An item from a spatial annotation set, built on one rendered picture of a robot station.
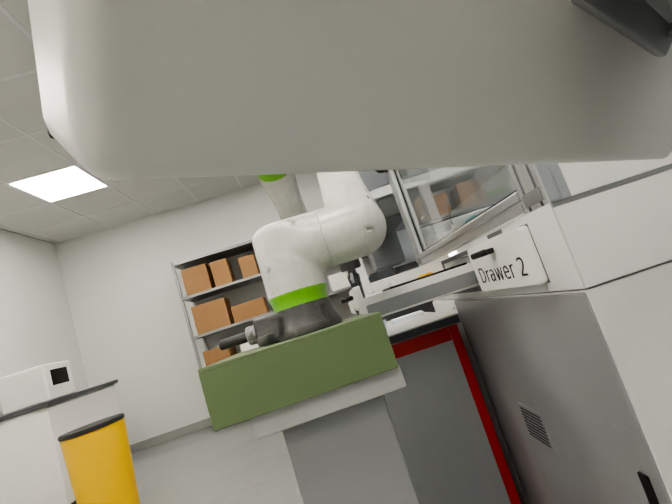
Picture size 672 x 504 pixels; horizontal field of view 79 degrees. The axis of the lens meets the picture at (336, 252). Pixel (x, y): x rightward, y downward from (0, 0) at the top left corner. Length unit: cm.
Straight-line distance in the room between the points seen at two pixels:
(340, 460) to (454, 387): 63
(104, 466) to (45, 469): 90
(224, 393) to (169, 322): 491
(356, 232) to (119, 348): 522
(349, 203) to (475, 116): 70
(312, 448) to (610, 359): 52
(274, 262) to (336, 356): 24
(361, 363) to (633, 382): 42
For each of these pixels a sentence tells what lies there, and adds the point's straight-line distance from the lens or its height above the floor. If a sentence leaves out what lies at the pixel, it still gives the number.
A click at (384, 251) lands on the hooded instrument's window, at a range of 204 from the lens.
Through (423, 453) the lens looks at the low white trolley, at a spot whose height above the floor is 40.
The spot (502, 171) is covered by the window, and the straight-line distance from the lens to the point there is 88.
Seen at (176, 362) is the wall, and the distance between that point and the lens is 564.
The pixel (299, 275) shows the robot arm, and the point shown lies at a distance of 83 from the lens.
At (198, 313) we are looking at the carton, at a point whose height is 133.
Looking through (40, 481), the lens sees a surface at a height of 34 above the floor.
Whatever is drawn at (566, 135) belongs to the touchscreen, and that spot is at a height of 94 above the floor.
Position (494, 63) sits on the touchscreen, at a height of 96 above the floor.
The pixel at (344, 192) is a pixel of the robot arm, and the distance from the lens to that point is 89.
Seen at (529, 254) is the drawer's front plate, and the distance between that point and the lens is 81.
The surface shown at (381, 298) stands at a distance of 106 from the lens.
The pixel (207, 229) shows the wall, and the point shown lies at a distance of 564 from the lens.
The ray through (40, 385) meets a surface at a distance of 445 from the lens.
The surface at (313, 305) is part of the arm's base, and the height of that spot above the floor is 91.
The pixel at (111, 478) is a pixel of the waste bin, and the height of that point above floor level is 29.
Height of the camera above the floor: 89
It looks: 8 degrees up
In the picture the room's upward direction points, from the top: 18 degrees counter-clockwise
